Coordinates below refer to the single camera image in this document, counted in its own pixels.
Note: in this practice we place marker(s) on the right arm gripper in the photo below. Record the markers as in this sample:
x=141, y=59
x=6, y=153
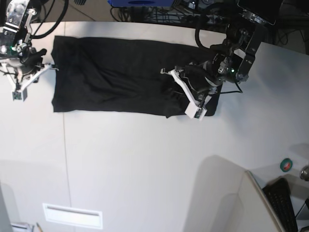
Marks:
x=25, y=67

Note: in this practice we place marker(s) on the green tape roll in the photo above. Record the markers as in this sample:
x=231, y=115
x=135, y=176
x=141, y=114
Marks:
x=286, y=165

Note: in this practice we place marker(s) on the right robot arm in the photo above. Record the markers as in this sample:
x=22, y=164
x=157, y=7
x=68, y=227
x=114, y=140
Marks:
x=17, y=31

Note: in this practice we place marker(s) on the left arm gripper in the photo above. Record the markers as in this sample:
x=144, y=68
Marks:
x=196, y=80

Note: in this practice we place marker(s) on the blue box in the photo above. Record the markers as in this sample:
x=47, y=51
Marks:
x=135, y=3

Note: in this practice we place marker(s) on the black keyboard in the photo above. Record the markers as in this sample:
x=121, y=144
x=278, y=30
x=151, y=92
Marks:
x=278, y=195

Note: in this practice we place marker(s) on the black t-shirt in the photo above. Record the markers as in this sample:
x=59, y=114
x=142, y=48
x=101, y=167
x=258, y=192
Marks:
x=109, y=74

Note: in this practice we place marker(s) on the silver round knob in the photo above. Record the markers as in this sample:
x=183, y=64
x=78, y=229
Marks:
x=304, y=173

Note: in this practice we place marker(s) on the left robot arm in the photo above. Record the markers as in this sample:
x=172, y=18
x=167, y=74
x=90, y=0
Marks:
x=233, y=59

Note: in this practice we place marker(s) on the white partition panel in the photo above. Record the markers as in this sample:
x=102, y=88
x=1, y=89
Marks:
x=227, y=198

